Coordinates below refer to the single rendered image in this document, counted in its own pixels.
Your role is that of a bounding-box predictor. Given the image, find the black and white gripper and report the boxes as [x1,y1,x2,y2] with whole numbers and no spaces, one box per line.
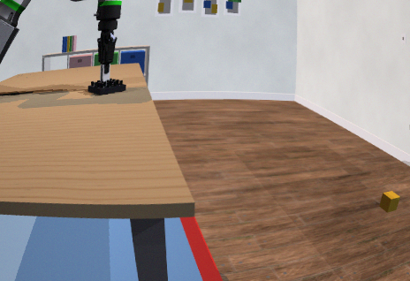
[97,20,118,81]

